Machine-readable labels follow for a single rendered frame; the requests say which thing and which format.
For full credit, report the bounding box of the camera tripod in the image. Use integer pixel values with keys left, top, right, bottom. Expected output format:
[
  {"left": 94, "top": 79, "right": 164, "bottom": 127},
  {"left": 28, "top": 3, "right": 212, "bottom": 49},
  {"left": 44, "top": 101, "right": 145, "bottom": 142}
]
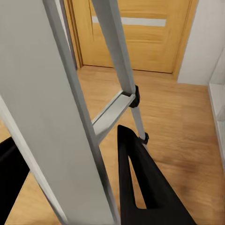
[{"left": 0, "top": 0, "right": 149, "bottom": 225}]

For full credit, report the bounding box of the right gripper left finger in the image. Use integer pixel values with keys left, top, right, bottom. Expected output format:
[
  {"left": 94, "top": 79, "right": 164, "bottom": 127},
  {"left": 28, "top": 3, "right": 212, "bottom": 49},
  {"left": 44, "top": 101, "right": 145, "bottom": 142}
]
[{"left": 0, "top": 137, "right": 30, "bottom": 225}]

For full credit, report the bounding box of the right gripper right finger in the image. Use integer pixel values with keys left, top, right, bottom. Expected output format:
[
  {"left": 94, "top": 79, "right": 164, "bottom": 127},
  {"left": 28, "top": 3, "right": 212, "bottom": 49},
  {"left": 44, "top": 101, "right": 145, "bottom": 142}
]
[{"left": 117, "top": 125, "right": 197, "bottom": 225}]

